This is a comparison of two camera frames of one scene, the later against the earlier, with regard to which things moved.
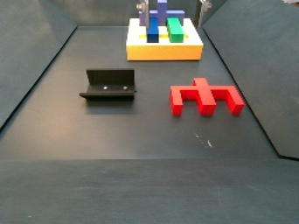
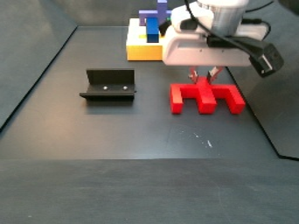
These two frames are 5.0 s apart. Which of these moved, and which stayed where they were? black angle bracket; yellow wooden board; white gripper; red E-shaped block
Moved: white gripper
Stayed: yellow wooden board; black angle bracket; red E-shaped block
